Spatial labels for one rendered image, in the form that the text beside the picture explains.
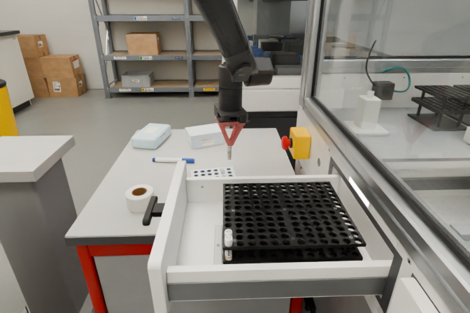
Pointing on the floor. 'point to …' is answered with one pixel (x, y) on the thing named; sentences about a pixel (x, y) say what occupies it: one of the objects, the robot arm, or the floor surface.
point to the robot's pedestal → (40, 224)
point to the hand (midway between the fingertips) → (229, 142)
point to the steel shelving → (191, 85)
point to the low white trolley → (144, 302)
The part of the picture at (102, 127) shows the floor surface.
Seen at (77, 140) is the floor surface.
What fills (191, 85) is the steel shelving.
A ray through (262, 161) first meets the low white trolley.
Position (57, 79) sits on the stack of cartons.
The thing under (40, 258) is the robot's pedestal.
